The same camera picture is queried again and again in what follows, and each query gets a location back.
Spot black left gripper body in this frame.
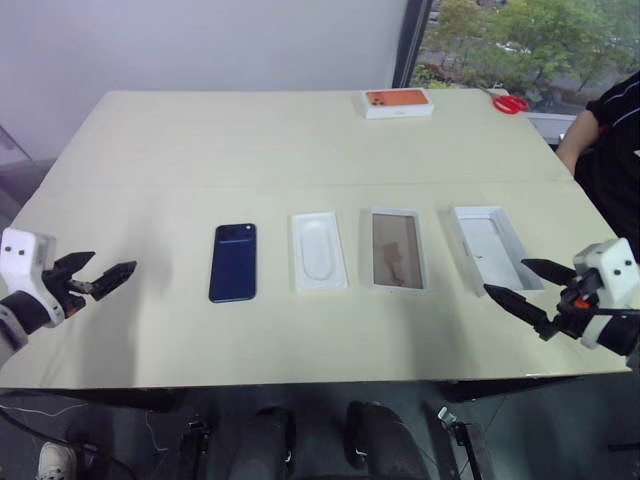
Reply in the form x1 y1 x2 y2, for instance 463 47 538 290
42 267 102 320

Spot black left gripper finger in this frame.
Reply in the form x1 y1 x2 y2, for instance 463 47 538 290
91 259 139 302
52 250 97 278

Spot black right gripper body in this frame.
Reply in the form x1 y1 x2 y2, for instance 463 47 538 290
551 269 602 340

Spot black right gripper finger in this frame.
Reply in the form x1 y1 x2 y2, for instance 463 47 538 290
520 258 579 288
482 283 558 342

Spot white phone box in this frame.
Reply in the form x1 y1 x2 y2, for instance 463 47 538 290
447 204 546 298

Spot dark blue smartphone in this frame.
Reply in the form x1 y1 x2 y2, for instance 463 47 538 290
207 222 259 305

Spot orange print phone box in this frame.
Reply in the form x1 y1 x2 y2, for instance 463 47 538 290
350 88 435 121

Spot person in black shirt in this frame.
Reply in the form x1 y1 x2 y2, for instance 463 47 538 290
572 69 640 261

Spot white tray with reflective sheet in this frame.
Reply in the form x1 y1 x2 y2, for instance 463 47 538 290
360 206 432 294

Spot white shoe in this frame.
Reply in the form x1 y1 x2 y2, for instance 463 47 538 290
38 440 78 480

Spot red scissors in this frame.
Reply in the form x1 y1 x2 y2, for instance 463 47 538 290
491 94 530 117

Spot white moulded tray insert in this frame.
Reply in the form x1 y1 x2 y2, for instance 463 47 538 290
290 210 350 295

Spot green trees outside window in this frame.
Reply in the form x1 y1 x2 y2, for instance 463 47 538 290
412 0 640 109

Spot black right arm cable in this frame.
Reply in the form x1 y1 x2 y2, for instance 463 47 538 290
592 305 640 321

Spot dark window frame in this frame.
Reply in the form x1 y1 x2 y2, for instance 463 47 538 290
391 0 434 89

